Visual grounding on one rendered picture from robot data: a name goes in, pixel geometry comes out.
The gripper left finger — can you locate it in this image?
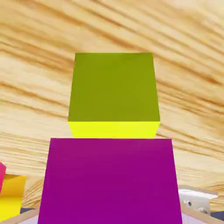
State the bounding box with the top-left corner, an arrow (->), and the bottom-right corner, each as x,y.
10,207 -> 41,224

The small pink cube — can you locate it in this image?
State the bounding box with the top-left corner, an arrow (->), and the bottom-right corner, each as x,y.
0,161 -> 7,194

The small purple cube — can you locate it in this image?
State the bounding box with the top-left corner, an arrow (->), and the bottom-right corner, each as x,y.
37,137 -> 183,224

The large orange-yellow box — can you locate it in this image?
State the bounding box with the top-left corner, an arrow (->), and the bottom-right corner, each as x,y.
0,174 -> 27,222

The small yellow cube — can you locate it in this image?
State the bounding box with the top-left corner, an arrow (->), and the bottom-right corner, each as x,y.
67,52 -> 161,139

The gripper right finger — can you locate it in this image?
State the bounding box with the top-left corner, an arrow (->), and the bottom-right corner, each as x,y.
180,203 -> 224,224

